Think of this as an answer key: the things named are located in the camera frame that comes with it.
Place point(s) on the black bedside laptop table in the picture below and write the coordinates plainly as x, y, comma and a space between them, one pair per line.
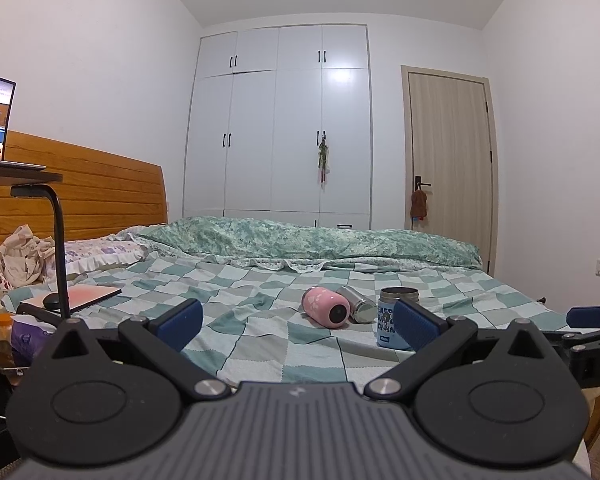
58, 240

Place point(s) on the purple floral pillow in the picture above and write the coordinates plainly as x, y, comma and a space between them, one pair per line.
100, 255

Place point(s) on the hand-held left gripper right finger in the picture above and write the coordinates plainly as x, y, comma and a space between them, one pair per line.
416, 327

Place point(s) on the black computer mouse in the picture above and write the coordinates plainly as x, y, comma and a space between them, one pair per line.
55, 301

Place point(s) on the orange capped bottle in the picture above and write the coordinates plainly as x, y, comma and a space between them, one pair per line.
3, 332

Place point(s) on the beige wooden door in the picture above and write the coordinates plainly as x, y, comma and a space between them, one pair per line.
450, 160

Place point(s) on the brown plush hanging toy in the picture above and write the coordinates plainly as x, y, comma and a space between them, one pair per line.
418, 205

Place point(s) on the green checkered bed sheet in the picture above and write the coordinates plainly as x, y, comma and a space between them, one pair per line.
260, 320

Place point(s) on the green floral quilt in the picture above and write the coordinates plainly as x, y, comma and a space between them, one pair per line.
280, 240

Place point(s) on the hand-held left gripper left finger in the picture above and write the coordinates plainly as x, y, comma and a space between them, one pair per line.
182, 324

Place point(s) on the purple packet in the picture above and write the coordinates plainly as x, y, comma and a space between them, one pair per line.
27, 337

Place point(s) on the green hanging ornament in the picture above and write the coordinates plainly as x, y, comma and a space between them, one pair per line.
323, 157

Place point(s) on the pink cup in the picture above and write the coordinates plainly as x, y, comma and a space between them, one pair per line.
322, 304

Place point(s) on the stainless steel cup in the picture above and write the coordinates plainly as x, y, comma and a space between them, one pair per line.
361, 305

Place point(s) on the wooden headboard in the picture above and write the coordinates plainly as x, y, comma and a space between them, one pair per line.
105, 185

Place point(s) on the pink flat pad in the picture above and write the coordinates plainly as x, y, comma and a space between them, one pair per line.
92, 294

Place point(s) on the white wardrobe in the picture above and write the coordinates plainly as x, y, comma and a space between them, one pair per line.
250, 150

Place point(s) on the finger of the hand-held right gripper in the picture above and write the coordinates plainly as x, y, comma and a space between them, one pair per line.
594, 315

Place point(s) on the crumpled floral cloth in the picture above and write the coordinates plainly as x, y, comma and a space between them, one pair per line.
20, 255

